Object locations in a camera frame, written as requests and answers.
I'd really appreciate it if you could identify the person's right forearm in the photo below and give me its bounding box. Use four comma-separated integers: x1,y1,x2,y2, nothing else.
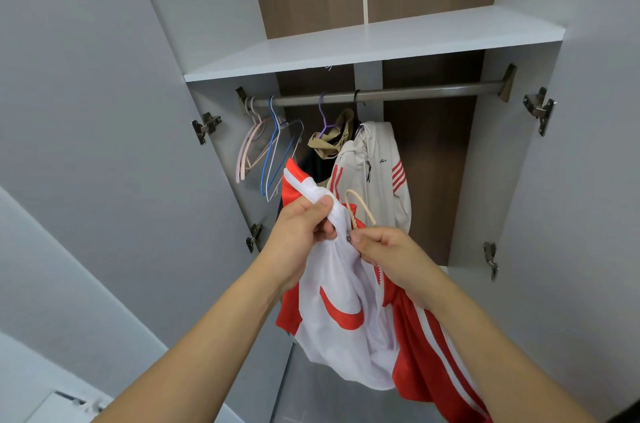
415,272,596,423

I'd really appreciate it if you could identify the person's left hand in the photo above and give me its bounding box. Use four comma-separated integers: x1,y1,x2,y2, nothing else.
255,194,339,289

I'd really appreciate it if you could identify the white jacket with red stripes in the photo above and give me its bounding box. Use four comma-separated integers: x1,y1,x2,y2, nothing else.
330,120,412,234

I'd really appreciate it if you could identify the row of coloured wire hangers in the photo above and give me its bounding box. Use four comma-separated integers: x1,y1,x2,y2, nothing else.
236,95,304,201

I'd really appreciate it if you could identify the beige hanger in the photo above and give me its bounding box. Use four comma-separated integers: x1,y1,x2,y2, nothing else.
345,187,379,229

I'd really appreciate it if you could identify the red and white jacket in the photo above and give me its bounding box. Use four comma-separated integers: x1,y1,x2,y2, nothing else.
277,157,493,423

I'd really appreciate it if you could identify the person's left forearm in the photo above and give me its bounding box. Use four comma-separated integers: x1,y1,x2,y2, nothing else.
95,262,286,423

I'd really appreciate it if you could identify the khaki and black jacket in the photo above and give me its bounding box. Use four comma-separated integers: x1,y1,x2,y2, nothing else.
298,107,359,183

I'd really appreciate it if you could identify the metal hanging rod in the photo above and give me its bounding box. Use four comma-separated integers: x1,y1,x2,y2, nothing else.
245,80,506,109

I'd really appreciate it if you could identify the person's right hand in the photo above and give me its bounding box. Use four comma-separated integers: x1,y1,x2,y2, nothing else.
350,226,446,307

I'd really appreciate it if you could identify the white wardrobe shelf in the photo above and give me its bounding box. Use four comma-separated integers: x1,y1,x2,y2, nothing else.
184,5,567,83

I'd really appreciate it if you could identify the white side cabinet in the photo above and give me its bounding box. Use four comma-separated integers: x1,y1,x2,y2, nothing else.
25,390,113,423

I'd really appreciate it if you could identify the dark purple wire hanger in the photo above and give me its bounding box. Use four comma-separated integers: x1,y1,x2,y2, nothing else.
351,89,364,131

